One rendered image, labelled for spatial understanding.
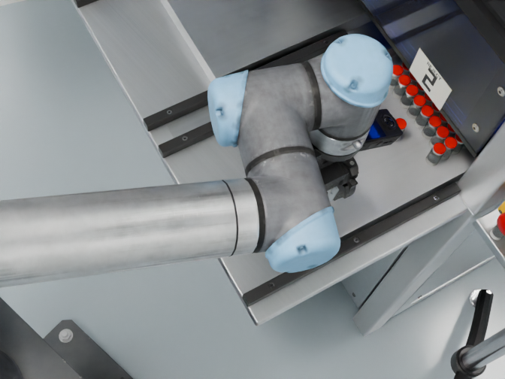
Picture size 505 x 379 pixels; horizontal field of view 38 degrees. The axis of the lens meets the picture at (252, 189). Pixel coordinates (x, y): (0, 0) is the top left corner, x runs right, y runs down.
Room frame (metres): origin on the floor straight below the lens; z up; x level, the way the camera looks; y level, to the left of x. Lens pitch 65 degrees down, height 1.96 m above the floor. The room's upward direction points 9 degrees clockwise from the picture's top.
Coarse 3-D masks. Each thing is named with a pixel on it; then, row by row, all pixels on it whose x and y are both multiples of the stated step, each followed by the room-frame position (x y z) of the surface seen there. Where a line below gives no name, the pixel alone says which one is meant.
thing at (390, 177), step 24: (408, 120) 0.66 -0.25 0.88; (408, 144) 0.62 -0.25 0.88; (360, 168) 0.56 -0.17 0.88; (384, 168) 0.56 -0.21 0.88; (408, 168) 0.57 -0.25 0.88; (432, 168) 0.58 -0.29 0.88; (456, 168) 0.59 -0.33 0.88; (360, 192) 0.52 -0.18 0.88; (384, 192) 0.52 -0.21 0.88; (408, 192) 0.53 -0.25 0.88; (432, 192) 0.53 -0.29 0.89; (336, 216) 0.47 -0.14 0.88; (360, 216) 0.47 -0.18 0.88; (384, 216) 0.47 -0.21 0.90
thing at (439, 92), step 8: (416, 56) 0.69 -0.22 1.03; (424, 56) 0.68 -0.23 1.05; (416, 64) 0.68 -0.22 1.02; (424, 64) 0.67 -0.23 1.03; (416, 72) 0.68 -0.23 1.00; (424, 72) 0.67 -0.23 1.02; (440, 80) 0.64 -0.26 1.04; (424, 88) 0.66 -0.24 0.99; (432, 88) 0.65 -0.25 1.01; (440, 88) 0.64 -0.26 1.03; (448, 88) 0.63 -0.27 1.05; (432, 96) 0.64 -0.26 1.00; (440, 96) 0.63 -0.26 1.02; (440, 104) 0.63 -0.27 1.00
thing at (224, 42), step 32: (160, 0) 0.83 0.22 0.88; (192, 0) 0.85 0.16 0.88; (224, 0) 0.86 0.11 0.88; (256, 0) 0.87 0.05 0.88; (288, 0) 0.88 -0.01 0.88; (320, 0) 0.89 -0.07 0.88; (352, 0) 0.90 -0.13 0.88; (192, 32) 0.77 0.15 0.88; (224, 32) 0.79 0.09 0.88; (256, 32) 0.80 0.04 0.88; (288, 32) 0.81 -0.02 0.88; (320, 32) 0.79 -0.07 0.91; (224, 64) 0.72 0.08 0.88; (256, 64) 0.71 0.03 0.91
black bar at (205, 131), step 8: (200, 128) 0.58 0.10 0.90; (208, 128) 0.58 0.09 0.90; (184, 136) 0.56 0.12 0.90; (192, 136) 0.56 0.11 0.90; (200, 136) 0.56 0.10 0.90; (208, 136) 0.57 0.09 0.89; (160, 144) 0.53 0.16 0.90; (168, 144) 0.54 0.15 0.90; (176, 144) 0.54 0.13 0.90; (184, 144) 0.54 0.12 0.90; (192, 144) 0.55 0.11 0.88; (160, 152) 0.53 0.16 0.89; (168, 152) 0.53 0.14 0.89; (176, 152) 0.53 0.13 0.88
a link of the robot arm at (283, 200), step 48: (96, 192) 0.25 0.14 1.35; (144, 192) 0.26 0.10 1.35; (192, 192) 0.27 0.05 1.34; (240, 192) 0.28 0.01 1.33; (288, 192) 0.29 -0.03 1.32; (0, 240) 0.18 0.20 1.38; (48, 240) 0.19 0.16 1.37; (96, 240) 0.20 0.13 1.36; (144, 240) 0.21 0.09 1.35; (192, 240) 0.22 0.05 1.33; (240, 240) 0.24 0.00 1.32; (288, 240) 0.25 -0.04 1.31; (336, 240) 0.26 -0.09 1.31
